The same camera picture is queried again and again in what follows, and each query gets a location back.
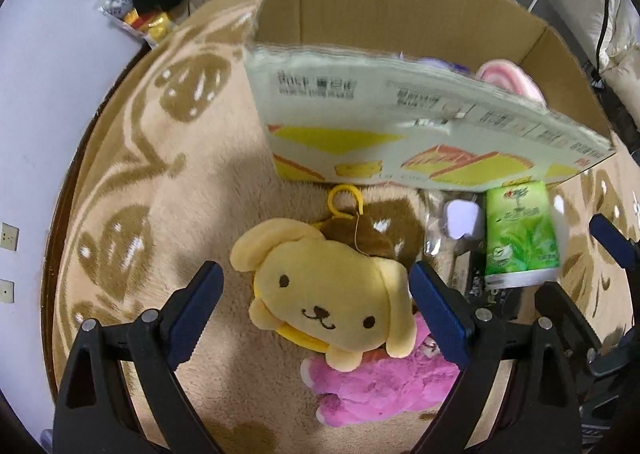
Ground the white duvet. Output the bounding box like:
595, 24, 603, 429
545, 0, 640, 131

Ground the yellow dog plush toy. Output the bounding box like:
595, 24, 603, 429
230, 184, 418, 374

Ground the white charger plug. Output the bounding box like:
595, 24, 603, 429
444, 199, 485, 240

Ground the pink-eared white plush toy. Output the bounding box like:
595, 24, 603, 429
475, 60, 547, 108

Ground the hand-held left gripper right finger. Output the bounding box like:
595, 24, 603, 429
408, 261, 587, 454

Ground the green tissue pack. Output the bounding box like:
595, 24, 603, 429
483, 182, 561, 291

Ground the printed cardboard box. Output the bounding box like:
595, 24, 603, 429
243, 0, 617, 193

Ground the pink plush toy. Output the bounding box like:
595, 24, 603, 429
300, 310, 462, 428

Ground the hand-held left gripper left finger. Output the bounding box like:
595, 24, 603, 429
52, 261, 225, 454

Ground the clear plastic bag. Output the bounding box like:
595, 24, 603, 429
423, 189, 490, 306

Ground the black cable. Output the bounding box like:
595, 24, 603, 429
594, 0, 615, 91

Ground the clear bag of snacks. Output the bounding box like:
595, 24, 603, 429
97, 0, 137, 31

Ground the yellow red snack packet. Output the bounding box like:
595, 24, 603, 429
125, 9, 180, 48

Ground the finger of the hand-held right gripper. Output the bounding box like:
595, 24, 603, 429
588, 213, 640, 276
534, 281, 604, 361

